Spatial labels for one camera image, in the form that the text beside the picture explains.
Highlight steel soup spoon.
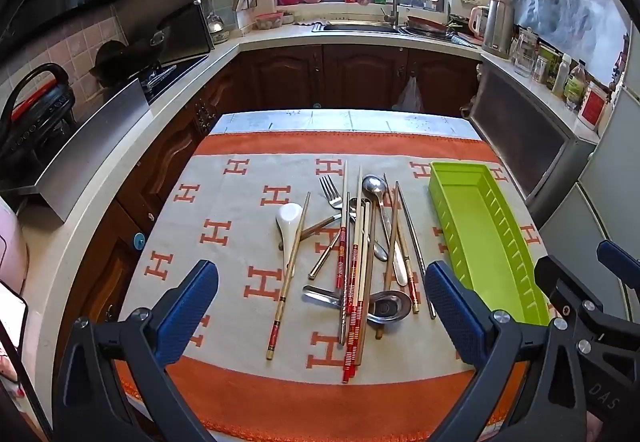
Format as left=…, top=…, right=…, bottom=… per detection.
left=301, top=285, right=412, bottom=325

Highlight white ceramic spoon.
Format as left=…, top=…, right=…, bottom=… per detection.
left=275, top=202, right=304, bottom=276

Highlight red label white container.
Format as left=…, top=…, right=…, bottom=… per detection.
left=579, top=81, right=610, bottom=131

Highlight wooden handled steel spoon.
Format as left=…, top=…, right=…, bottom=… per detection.
left=298, top=204, right=371, bottom=238

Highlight black gas stove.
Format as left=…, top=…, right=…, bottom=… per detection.
left=135, top=57, right=211, bottom=98

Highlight bowl of eggs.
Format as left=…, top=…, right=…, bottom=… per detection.
left=254, top=11, right=285, bottom=31

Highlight steel front cabinet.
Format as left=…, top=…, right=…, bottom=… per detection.
left=469, top=59, right=598, bottom=205

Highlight green label jar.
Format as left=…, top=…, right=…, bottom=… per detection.
left=539, top=43, right=563, bottom=90

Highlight clear oil bottle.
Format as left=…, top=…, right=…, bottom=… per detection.
left=564, top=62, right=590, bottom=112

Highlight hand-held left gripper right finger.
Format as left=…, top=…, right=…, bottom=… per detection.
left=425, top=261, right=581, bottom=442

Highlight white plastic bag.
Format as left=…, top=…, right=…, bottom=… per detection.
left=396, top=75, right=426, bottom=114

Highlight black wok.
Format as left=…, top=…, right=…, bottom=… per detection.
left=89, top=39, right=132, bottom=88

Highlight large steel spoon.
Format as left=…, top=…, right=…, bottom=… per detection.
left=362, top=175, right=410, bottom=287

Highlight green plastic utensil tray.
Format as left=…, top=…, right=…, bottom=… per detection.
left=428, top=161, right=551, bottom=327

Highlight steel splash guard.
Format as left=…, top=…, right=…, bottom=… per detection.
left=34, top=77, right=152, bottom=224

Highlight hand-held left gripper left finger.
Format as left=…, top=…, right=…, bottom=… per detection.
left=52, top=260, right=219, bottom=442

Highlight steel electric kettle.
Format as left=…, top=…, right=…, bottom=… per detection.
left=481, top=0, right=515, bottom=61

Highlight white chopstick red stripes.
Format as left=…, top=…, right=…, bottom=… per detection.
left=350, top=200, right=372, bottom=369
left=342, top=165, right=363, bottom=384
left=336, top=160, right=349, bottom=290

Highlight white plastic bottle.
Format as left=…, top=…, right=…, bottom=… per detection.
left=552, top=53, right=572, bottom=98

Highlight red frying pan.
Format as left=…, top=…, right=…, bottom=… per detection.
left=406, top=15, right=450, bottom=35

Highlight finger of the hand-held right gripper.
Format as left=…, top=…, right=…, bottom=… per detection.
left=535, top=256, right=608, bottom=323
left=597, top=240, right=640, bottom=283

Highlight pale floral table cover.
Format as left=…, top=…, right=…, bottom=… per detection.
left=210, top=109, right=482, bottom=141

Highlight glass jar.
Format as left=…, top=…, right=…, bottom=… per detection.
left=512, top=28, right=540, bottom=78

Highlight orange grey printed tablecloth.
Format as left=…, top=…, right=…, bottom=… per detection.
left=112, top=131, right=543, bottom=442

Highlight steel fork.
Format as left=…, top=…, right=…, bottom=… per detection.
left=318, top=174, right=391, bottom=263

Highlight brown bamboo chopstick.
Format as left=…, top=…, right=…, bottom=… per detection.
left=384, top=191, right=401, bottom=279

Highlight steel sink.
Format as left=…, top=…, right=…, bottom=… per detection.
left=312, top=20, right=408, bottom=34

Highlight wooden chopstick red gold end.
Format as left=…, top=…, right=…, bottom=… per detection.
left=266, top=192, right=312, bottom=362
left=383, top=173, right=420, bottom=315

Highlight grey refrigerator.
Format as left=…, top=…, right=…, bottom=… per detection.
left=537, top=72, right=640, bottom=338

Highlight white pink jug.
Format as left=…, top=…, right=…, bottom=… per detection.
left=469, top=5, right=490, bottom=39

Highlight pink appliance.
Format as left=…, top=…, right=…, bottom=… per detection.
left=0, top=199, right=29, bottom=295

